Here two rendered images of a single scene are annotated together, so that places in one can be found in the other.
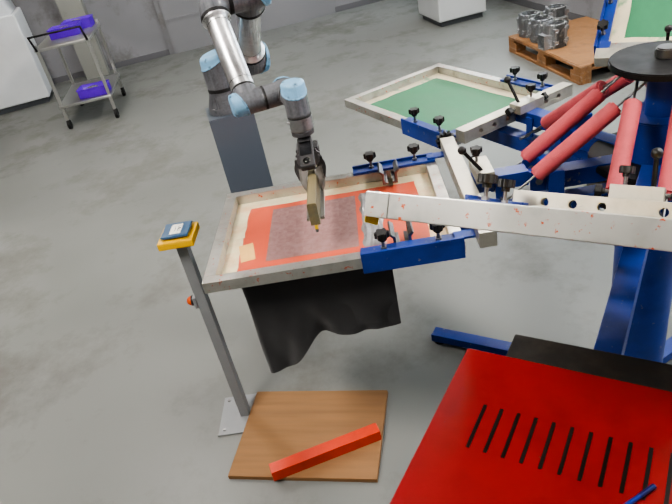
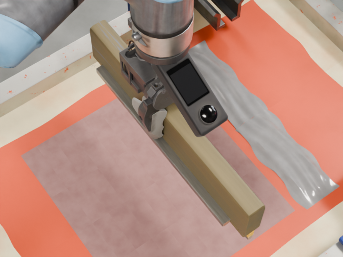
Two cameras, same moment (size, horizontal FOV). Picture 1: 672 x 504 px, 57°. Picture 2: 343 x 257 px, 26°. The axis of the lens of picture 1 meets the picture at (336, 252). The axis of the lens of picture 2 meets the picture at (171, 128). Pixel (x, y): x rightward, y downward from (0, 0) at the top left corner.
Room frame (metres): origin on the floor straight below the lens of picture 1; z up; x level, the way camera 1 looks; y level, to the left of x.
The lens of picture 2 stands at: (1.39, 0.39, 2.03)
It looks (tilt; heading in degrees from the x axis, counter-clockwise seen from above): 60 degrees down; 318
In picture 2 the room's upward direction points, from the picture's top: straight up
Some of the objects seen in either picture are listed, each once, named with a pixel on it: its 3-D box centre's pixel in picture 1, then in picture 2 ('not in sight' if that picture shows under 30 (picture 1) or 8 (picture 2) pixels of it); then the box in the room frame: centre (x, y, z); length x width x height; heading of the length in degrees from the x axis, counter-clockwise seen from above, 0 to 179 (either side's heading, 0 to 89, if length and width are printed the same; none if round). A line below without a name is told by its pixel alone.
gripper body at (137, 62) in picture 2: (306, 146); (159, 60); (1.83, 0.02, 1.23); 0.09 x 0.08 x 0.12; 174
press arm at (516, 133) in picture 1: (514, 138); not in sight; (2.26, -0.80, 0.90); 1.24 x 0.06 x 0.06; 24
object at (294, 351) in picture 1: (328, 313); not in sight; (1.60, 0.07, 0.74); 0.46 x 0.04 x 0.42; 84
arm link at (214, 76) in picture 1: (218, 68); not in sight; (2.47, 0.30, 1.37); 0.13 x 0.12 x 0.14; 103
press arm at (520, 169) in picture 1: (499, 178); not in sight; (1.74, -0.57, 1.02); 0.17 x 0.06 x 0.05; 84
